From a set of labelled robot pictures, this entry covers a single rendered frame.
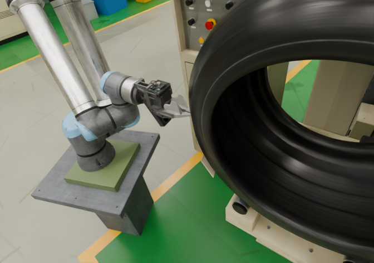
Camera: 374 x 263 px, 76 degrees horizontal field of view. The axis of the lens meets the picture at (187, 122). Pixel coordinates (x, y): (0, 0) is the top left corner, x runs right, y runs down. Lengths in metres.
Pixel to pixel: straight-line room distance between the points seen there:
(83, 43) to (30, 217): 1.48
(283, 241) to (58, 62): 0.93
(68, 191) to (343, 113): 1.19
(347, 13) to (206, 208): 1.56
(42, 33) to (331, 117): 1.00
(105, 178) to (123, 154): 0.15
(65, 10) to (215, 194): 1.40
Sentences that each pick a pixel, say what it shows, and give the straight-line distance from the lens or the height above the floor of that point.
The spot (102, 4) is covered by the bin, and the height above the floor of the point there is 0.22.
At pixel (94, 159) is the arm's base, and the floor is 0.70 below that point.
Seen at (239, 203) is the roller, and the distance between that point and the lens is 0.72.
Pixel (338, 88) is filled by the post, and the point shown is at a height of 1.11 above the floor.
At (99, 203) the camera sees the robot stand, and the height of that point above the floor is 0.60.
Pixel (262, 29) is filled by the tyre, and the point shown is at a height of 1.42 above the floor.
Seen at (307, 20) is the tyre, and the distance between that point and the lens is 0.33.
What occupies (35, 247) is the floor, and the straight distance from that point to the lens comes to 2.06.
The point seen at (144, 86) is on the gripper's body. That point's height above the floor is 1.15.
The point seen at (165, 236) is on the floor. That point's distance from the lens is 1.71.
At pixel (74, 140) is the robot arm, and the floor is 0.84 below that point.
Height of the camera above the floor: 1.55
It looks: 42 degrees down
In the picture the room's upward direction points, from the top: 10 degrees counter-clockwise
